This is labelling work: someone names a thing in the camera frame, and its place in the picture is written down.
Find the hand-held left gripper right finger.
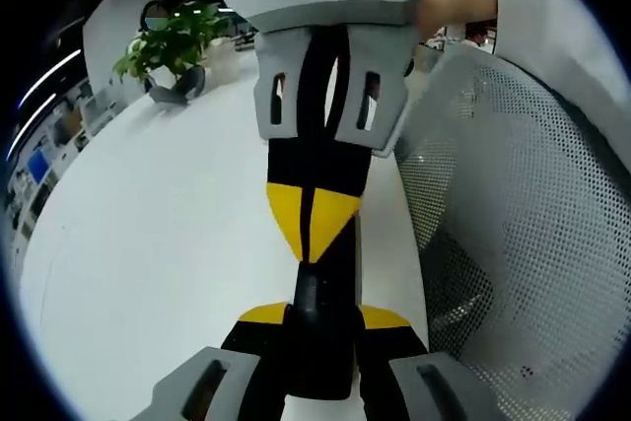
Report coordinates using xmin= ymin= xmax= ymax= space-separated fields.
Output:
xmin=352 ymin=305 xmax=500 ymax=421

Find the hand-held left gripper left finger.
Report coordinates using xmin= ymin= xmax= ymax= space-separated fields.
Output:
xmin=132 ymin=302 xmax=298 ymax=421

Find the black remote control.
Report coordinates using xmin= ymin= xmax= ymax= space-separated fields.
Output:
xmin=283 ymin=211 xmax=367 ymax=401

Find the clear glass object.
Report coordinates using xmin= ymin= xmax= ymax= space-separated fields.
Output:
xmin=204 ymin=38 xmax=236 ymax=90

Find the dark grey curved object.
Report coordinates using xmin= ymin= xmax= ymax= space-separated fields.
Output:
xmin=147 ymin=64 xmax=207 ymax=107

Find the green leafy plant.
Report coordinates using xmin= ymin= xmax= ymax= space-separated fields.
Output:
xmin=111 ymin=0 xmax=234 ymax=86

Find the grey mesh office chair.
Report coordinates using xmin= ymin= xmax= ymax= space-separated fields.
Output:
xmin=392 ymin=39 xmax=631 ymax=421

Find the blue box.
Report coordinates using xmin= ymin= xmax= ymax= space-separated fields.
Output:
xmin=27 ymin=151 xmax=48 ymax=184

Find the ceiling light strip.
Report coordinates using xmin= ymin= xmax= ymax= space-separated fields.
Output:
xmin=6 ymin=92 xmax=58 ymax=160
xmin=16 ymin=47 xmax=83 ymax=107

